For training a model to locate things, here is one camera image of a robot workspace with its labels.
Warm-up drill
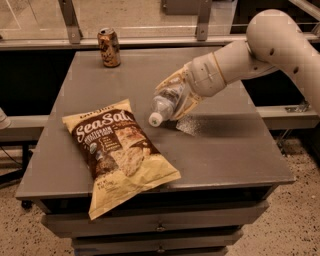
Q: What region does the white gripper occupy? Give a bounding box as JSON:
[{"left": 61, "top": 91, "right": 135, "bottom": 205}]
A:
[{"left": 155, "top": 53, "right": 226, "bottom": 120}]

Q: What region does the clear plastic water bottle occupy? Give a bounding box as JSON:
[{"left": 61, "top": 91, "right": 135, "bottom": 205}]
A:
[{"left": 149, "top": 81, "right": 185, "bottom": 127}]

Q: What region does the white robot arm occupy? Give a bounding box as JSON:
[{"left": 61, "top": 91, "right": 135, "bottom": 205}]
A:
[{"left": 155, "top": 9, "right": 320, "bottom": 120}]

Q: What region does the brown sea salt chip bag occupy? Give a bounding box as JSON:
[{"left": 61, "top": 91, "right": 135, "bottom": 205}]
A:
[{"left": 62, "top": 100, "right": 181, "bottom": 220}]

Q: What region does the grey drawer cabinet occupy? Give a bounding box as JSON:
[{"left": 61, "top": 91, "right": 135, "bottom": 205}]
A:
[{"left": 15, "top": 46, "right": 296, "bottom": 256}]

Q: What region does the brown soda can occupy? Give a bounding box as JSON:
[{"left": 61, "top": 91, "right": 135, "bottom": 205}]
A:
[{"left": 97, "top": 28, "right": 121, "bottom": 68}]

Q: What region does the upper grey drawer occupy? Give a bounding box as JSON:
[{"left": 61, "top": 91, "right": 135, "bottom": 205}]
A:
[{"left": 41, "top": 200, "right": 269, "bottom": 238}]

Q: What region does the grey drawer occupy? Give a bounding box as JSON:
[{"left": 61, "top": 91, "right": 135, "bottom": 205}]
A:
[
  {"left": 41, "top": 200, "right": 269, "bottom": 238},
  {"left": 72, "top": 229, "right": 243, "bottom": 256}
]

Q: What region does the lower grey drawer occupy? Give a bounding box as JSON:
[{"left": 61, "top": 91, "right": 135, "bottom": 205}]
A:
[{"left": 72, "top": 229, "right": 243, "bottom": 256}]

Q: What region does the grey side bench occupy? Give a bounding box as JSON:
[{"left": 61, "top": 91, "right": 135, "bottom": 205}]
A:
[{"left": 0, "top": 115, "right": 48, "bottom": 142}]

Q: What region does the left metal railing post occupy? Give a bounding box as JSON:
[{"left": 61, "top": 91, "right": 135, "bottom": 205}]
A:
[{"left": 58, "top": 0, "right": 82, "bottom": 44}]

